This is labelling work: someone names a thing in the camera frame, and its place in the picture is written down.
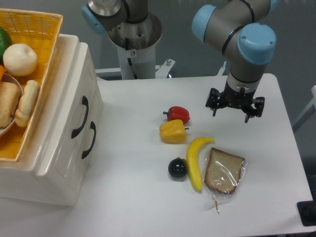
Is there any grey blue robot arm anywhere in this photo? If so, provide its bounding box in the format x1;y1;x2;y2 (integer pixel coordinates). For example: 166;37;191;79
81;0;279;119

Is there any toy croissant bread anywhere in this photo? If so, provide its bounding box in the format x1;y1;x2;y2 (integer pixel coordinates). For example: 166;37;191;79
15;80;40;127

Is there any white drawer cabinet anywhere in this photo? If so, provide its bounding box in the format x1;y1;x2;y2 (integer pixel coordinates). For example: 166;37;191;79
0;34;103;206

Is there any bread slice in plastic bag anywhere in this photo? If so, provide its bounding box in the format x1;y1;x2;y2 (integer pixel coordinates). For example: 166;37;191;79
203;148;247;213

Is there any black device at table edge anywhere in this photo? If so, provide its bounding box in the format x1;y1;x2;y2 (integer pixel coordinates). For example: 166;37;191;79
297;201;316;227

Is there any white frame at right edge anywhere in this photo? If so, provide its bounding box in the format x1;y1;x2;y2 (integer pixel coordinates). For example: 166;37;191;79
292;85;316;133

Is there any yellow wicker basket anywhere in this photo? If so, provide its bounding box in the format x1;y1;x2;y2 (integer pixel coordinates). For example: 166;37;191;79
0;8;63;162

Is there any white round toy onion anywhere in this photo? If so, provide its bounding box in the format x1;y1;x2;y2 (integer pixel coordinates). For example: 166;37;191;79
3;43;38;77

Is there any yellow toy banana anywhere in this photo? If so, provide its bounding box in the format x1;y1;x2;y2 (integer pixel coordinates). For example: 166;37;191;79
186;137;214;192

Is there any white drawer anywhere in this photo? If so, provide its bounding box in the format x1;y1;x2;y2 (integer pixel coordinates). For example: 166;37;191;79
38;42;103;180
41;81;104;206

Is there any toy bread loaf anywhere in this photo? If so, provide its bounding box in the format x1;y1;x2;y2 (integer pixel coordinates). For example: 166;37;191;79
0;81;21;129

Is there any grey plate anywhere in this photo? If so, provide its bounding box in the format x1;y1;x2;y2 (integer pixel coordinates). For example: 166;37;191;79
0;73;23;136

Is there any red toy pepper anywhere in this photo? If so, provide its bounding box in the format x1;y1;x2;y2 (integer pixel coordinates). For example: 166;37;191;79
163;106;190;124

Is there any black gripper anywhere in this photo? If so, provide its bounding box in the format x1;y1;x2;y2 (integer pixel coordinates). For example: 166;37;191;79
205;86;265;123

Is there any yellow toy pepper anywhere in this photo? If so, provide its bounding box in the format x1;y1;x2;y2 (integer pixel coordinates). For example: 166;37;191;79
159;119;187;144

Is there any black toy ball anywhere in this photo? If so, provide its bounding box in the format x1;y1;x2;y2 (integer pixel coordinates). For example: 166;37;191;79
168;158;188;182

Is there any green toy pepper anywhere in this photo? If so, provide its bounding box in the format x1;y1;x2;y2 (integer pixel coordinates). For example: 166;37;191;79
0;27;12;65

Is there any orange toy piece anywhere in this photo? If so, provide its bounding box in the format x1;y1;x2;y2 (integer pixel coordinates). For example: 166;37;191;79
0;65;6;81

